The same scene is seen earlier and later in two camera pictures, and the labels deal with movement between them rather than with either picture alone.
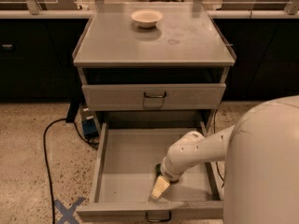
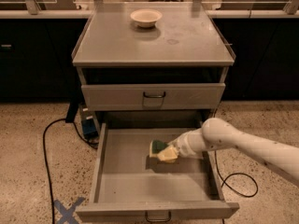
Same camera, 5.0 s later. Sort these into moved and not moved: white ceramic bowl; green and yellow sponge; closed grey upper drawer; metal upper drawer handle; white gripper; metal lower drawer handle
Moved: green and yellow sponge; white gripper
Not moved: metal upper drawer handle; metal lower drawer handle; white ceramic bowl; closed grey upper drawer
